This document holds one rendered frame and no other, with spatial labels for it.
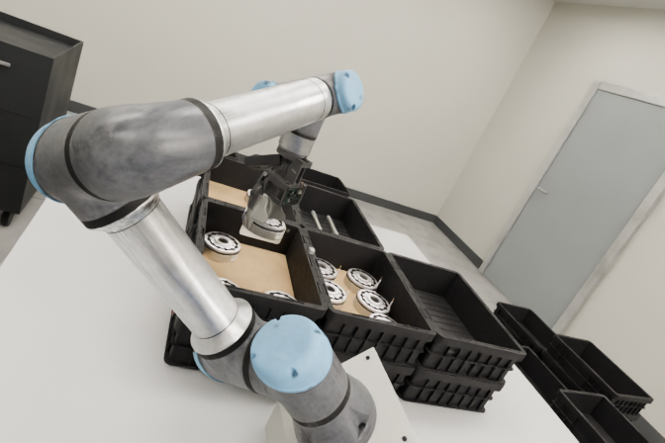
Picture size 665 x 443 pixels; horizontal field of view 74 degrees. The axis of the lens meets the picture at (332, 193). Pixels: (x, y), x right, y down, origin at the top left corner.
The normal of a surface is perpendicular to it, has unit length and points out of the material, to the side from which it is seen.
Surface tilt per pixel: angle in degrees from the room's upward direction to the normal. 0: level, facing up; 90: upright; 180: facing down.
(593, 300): 90
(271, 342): 42
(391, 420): 47
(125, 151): 72
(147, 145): 67
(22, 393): 0
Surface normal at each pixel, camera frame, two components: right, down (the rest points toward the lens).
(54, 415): 0.40, -0.86
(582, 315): -0.88, -0.26
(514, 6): 0.27, 0.43
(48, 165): -0.56, 0.24
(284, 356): -0.26, -0.78
